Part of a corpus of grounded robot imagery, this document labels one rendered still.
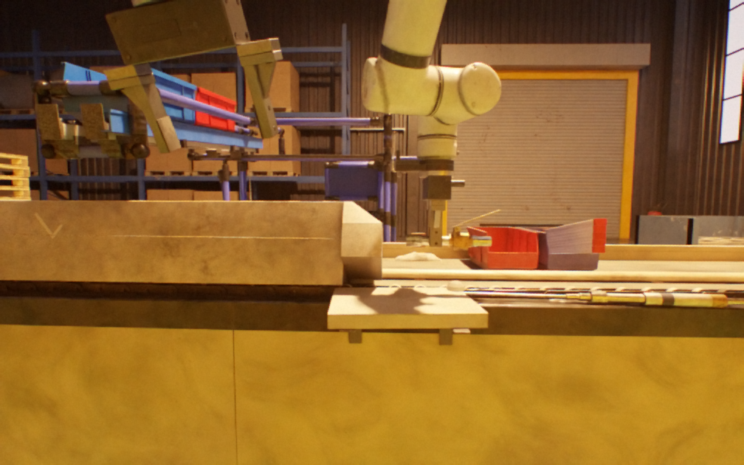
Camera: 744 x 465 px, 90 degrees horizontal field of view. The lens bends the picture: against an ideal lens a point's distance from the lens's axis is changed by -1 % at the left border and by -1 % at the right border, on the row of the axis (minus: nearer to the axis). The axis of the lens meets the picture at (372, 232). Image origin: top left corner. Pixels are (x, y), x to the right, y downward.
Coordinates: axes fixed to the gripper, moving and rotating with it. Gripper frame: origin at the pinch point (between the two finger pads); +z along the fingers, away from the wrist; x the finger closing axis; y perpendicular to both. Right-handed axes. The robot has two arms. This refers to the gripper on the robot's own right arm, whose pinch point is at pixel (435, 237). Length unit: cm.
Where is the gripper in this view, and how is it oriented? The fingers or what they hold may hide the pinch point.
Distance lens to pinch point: 85.7
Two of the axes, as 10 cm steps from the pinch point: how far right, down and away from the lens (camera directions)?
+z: -0.1, 10.0, 0.8
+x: 0.5, -0.8, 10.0
